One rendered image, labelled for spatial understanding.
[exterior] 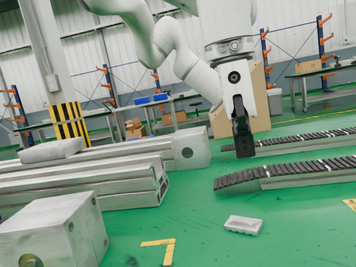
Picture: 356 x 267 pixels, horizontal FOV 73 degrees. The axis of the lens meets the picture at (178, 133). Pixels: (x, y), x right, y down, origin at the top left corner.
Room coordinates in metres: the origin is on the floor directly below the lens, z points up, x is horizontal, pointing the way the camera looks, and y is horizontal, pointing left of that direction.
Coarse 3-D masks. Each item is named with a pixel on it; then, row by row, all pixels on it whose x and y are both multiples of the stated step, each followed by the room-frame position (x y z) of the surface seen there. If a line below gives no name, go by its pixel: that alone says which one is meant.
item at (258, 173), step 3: (255, 168) 0.45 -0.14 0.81; (258, 168) 0.45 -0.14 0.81; (261, 168) 0.44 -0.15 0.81; (252, 171) 0.45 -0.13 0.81; (255, 171) 0.44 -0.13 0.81; (258, 171) 0.44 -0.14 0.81; (261, 171) 0.43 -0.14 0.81; (255, 174) 0.42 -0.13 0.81; (258, 174) 0.42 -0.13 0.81; (261, 174) 0.41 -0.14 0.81; (264, 174) 0.42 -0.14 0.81; (255, 177) 0.41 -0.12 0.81; (258, 177) 0.41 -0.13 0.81; (261, 177) 0.41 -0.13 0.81; (264, 177) 0.41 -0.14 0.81
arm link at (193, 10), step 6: (162, 0) 0.52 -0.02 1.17; (168, 0) 0.52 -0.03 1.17; (174, 0) 0.52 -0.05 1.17; (180, 0) 0.52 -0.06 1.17; (186, 0) 0.52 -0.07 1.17; (192, 0) 0.53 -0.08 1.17; (252, 0) 0.47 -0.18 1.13; (180, 6) 0.54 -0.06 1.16; (186, 6) 0.53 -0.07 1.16; (192, 6) 0.53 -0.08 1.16; (192, 12) 0.54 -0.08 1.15; (252, 12) 0.46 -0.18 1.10; (252, 18) 0.47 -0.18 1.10; (252, 24) 0.49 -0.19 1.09
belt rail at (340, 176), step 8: (280, 176) 0.41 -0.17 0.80; (288, 176) 0.41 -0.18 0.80; (296, 176) 0.41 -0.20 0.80; (304, 176) 0.40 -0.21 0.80; (312, 176) 0.41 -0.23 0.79; (320, 176) 0.40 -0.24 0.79; (328, 176) 0.40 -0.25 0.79; (336, 176) 0.39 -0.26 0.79; (344, 176) 0.39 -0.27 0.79; (352, 176) 0.39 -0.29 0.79; (264, 184) 0.42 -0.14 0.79; (272, 184) 0.42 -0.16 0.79; (280, 184) 0.41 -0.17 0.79; (288, 184) 0.41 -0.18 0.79; (296, 184) 0.41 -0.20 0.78; (304, 184) 0.40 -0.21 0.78; (312, 184) 0.40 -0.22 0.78; (320, 184) 0.40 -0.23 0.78
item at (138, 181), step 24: (48, 168) 0.59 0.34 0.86; (72, 168) 0.56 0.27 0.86; (96, 168) 0.54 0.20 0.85; (120, 168) 0.46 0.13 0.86; (144, 168) 0.44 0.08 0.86; (0, 192) 0.52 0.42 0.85; (24, 192) 0.51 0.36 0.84; (48, 192) 0.49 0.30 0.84; (72, 192) 0.48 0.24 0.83; (96, 192) 0.46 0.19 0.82; (120, 192) 0.46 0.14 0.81; (144, 192) 0.45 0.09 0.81
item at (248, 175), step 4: (248, 168) 0.46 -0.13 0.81; (244, 172) 0.45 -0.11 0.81; (248, 172) 0.44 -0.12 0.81; (252, 172) 0.44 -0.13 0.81; (244, 176) 0.43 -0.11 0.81; (248, 176) 0.43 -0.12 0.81; (252, 176) 0.42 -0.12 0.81; (244, 180) 0.42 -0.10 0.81; (248, 180) 0.41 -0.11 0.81; (252, 180) 0.41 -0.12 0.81
